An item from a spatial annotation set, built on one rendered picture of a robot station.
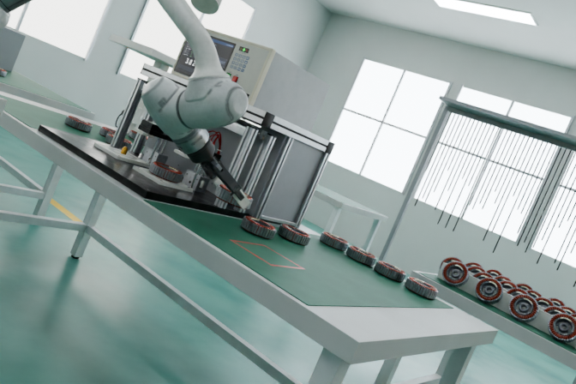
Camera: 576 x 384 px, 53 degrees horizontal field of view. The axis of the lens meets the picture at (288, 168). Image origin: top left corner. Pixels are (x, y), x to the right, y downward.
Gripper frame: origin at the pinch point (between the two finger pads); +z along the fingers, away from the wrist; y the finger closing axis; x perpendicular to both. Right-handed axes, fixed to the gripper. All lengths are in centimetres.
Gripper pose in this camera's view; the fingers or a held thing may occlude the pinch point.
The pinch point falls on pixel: (233, 195)
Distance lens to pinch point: 169.9
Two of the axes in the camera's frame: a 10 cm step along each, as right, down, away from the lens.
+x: 7.1, -6.5, 2.6
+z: 4.5, 7.0, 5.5
